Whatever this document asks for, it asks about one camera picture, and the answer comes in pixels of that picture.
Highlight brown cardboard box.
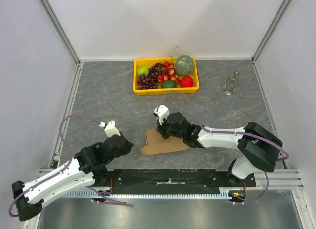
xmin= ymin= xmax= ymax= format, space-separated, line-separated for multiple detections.
xmin=140 ymin=129 xmax=190 ymax=155

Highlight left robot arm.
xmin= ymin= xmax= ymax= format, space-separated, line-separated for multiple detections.
xmin=9 ymin=134 xmax=133 ymax=222

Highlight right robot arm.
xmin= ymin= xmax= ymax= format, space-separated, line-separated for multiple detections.
xmin=154 ymin=111 xmax=282 ymax=187

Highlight green avocado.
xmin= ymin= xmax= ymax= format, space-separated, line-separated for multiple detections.
xmin=161 ymin=80 xmax=177 ymax=89

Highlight red tomato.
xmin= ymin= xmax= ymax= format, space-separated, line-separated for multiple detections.
xmin=180 ymin=76 xmax=194 ymax=88

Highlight red cherry bunch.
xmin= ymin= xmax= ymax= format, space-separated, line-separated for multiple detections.
xmin=157 ymin=61 xmax=180 ymax=85

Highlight dark purple grape bunch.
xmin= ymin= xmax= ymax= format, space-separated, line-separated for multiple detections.
xmin=136 ymin=75 xmax=158 ymax=90

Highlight green netted melon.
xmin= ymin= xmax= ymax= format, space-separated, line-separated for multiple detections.
xmin=175 ymin=55 xmax=194 ymax=76

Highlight green apple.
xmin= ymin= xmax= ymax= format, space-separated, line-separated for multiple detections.
xmin=136 ymin=66 xmax=149 ymax=76

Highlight clear glass bottle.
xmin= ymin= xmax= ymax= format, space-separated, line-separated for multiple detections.
xmin=223 ymin=70 xmax=239 ymax=95

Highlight yellow plastic tray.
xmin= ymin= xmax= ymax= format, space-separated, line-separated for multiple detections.
xmin=133 ymin=56 xmax=200 ymax=96

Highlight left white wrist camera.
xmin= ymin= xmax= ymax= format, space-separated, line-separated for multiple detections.
xmin=99 ymin=120 xmax=121 ymax=138

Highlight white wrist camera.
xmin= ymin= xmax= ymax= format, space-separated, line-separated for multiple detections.
xmin=153 ymin=105 xmax=169 ymax=125
xmin=99 ymin=120 xmax=121 ymax=138

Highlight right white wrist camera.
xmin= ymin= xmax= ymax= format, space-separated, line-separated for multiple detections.
xmin=153 ymin=105 xmax=169 ymax=125

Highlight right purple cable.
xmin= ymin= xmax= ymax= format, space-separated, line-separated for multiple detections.
xmin=156 ymin=90 xmax=289 ymax=205

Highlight purple cable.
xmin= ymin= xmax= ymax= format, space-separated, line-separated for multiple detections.
xmin=156 ymin=90 xmax=289 ymax=205
xmin=8 ymin=114 xmax=129 ymax=218

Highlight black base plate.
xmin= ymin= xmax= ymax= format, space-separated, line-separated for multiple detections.
xmin=94 ymin=169 xmax=256 ymax=188

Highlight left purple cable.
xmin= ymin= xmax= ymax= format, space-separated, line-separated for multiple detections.
xmin=8 ymin=114 xmax=129 ymax=218

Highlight grey slotted cable duct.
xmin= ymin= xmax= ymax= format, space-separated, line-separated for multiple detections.
xmin=64 ymin=188 xmax=233 ymax=200

